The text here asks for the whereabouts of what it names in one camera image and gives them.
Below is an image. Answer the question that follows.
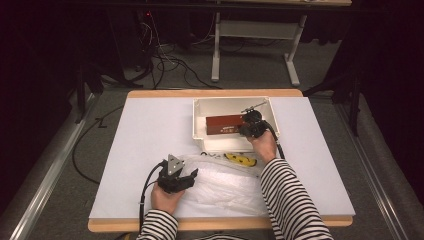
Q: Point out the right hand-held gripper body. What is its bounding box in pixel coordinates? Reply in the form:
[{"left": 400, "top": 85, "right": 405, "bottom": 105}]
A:
[{"left": 240, "top": 101, "right": 268, "bottom": 139}]

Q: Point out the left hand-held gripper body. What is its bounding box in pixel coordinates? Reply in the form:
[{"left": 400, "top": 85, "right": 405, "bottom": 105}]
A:
[{"left": 157, "top": 154, "right": 188, "bottom": 194}]

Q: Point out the brown rectangular box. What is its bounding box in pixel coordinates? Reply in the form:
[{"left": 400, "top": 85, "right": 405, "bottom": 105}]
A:
[{"left": 205, "top": 114, "right": 246, "bottom": 136}]

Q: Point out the clear plastic bag yellow face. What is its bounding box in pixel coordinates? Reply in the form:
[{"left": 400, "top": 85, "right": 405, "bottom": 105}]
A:
[{"left": 174, "top": 151, "right": 269, "bottom": 218}]

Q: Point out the white plastic bin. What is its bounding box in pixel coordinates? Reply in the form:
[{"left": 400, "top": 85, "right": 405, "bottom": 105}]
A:
[{"left": 192, "top": 96, "right": 281, "bottom": 154}]

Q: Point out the person's left hand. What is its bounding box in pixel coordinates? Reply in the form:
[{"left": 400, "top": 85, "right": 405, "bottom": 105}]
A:
[{"left": 150, "top": 182, "right": 185, "bottom": 215}]

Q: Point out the person's right hand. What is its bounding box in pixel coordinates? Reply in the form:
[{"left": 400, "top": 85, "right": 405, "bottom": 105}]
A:
[{"left": 248, "top": 129, "right": 278, "bottom": 164}]

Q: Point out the wooden table with white top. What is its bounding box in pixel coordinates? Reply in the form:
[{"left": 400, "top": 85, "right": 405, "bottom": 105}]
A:
[{"left": 87, "top": 88, "right": 356, "bottom": 233}]

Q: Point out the black metal stand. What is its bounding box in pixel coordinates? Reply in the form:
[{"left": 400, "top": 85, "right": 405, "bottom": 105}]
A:
[
  {"left": 302, "top": 71, "right": 363, "bottom": 137},
  {"left": 74, "top": 61, "right": 144, "bottom": 124}
]

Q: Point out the right hand-held gripper black cable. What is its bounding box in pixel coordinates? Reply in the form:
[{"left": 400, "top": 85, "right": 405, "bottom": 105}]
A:
[{"left": 264, "top": 120, "right": 286, "bottom": 160}]

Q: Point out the hand-held gripper black cable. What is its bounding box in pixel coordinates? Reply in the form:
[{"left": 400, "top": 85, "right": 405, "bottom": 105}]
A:
[
  {"left": 264, "top": 120, "right": 286, "bottom": 160},
  {"left": 138, "top": 161, "right": 167, "bottom": 231}
]

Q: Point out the left hand-held gripper black cable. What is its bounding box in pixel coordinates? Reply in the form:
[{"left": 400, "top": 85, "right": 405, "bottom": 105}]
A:
[{"left": 138, "top": 161, "right": 167, "bottom": 231}]

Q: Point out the white metal desk frame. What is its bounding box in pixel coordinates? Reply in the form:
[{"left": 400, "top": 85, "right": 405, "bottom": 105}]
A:
[{"left": 210, "top": 0, "right": 353, "bottom": 88}]

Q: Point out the long black floor cable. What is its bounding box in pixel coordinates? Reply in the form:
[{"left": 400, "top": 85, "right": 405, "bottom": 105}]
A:
[{"left": 71, "top": 104, "right": 125, "bottom": 185}]

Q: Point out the tangle of floor cables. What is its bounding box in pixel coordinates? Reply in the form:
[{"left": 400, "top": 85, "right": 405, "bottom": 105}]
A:
[{"left": 138, "top": 11, "right": 223, "bottom": 90}]

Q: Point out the metal floor rail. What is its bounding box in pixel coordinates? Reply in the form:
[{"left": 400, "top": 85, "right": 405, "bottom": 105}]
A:
[
  {"left": 11, "top": 93, "right": 101, "bottom": 240},
  {"left": 334, "top": 103, "right": 401, "bottom": 240}
]

